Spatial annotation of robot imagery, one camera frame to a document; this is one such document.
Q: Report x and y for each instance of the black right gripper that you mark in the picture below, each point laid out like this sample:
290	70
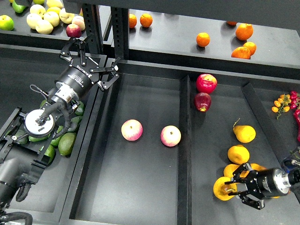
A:
261	184

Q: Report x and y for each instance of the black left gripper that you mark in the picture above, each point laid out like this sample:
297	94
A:
83	72

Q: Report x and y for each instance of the yellow pear stem up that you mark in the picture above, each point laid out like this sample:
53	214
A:
222	190

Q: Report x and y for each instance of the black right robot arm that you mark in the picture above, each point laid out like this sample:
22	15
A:
290	165

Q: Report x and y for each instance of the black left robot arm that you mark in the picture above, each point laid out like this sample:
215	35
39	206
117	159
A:
21	165

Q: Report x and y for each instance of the yellow pear lower left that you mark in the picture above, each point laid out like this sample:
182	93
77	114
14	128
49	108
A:
229	169

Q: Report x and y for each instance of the yellow pear lower middle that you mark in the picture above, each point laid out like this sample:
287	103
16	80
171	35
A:
254	166

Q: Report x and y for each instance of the pale yellow pear pile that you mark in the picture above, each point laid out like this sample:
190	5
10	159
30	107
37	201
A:
46	15

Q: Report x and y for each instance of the green avocado pile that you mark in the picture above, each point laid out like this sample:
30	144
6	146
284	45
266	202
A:
61	139

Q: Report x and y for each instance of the dark red apple on shelf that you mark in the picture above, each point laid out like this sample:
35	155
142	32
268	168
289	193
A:
73	30

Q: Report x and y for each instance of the black tray divider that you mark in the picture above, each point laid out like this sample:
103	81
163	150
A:
184	190

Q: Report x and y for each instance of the pink apple left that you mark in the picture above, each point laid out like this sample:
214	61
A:
131	130

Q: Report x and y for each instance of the pink apple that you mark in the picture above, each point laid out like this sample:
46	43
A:
170	136
131	130

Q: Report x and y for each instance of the pink apple right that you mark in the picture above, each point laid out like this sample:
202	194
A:
170	136

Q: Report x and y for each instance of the green apple on shelf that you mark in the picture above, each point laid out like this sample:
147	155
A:
6	23

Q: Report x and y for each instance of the cherry tomato bunch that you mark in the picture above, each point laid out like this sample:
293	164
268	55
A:
281	105

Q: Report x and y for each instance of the bright red apple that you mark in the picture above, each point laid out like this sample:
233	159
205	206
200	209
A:
206	83

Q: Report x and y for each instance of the orange on shelf centre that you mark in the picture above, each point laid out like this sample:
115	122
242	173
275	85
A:
203	39

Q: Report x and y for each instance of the orange right lower pair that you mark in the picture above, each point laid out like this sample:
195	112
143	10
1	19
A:
244	52

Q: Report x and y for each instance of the large orange right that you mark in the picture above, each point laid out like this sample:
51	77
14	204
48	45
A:
244	31

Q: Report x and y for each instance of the black shelf post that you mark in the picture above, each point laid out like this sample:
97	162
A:
108	29

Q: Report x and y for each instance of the orange behind post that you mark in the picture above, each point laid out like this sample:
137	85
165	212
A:
132	21

